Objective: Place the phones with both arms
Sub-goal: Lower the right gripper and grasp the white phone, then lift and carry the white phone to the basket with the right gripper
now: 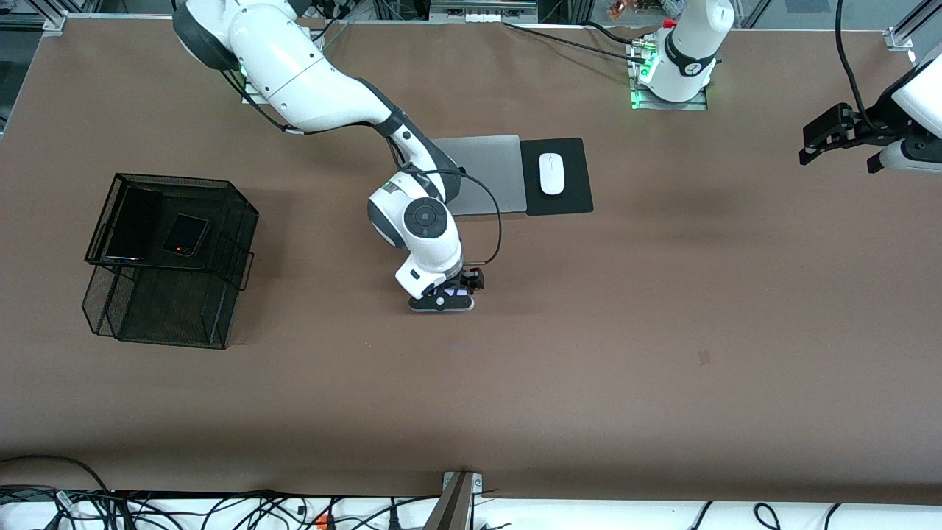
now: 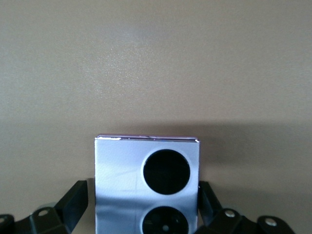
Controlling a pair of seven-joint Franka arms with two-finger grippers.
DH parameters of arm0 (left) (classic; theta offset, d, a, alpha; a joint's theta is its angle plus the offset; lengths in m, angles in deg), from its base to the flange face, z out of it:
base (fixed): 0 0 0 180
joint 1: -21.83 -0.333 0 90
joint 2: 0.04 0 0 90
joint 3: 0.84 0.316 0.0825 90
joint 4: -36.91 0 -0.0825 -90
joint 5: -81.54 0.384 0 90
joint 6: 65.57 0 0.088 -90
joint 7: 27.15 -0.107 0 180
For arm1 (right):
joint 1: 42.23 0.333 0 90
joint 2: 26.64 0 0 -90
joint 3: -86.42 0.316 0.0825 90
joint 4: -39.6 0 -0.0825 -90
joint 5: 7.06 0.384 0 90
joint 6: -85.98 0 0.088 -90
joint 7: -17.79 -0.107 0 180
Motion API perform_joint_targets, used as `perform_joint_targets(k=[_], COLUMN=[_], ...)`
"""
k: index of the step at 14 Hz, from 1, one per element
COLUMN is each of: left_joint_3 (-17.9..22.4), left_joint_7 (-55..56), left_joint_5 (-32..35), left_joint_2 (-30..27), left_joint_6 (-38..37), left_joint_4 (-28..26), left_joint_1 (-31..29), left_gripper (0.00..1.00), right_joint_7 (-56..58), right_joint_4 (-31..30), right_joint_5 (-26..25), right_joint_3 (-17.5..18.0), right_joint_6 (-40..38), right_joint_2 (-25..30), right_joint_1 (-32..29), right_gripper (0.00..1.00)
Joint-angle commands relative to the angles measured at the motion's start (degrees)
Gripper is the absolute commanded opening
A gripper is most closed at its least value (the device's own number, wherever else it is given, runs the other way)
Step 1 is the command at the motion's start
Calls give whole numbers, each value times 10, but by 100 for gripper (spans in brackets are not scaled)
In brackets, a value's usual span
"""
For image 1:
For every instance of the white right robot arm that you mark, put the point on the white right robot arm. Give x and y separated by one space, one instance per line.
294 73

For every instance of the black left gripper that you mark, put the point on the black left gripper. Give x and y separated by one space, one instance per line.
870 125

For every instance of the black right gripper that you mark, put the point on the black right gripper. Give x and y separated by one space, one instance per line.
469 278

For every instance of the black flip phone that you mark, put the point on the black flip phone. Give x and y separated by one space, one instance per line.
186 235

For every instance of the black mouse pad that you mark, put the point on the black mouse pad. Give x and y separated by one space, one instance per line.
574 199

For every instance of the grey aluminium post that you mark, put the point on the grey aluminium post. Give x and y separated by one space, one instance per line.
452 508

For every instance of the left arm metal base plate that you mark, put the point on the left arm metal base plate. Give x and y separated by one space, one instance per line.
670 106

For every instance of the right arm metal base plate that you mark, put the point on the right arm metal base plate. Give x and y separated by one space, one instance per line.
250 94

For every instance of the long black smartphone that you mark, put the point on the long black smartphone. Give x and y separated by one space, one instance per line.
136 224

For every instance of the silver closed laptop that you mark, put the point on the silver closed laptop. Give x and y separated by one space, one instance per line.
493 169

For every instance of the aluminium corner profile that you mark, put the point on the aluminium corner profile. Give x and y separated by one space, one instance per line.
53 23
901 37

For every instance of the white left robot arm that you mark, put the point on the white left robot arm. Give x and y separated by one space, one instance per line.
692 59

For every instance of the white computer mouse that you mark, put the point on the white computer mouse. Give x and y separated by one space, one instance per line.
552 177

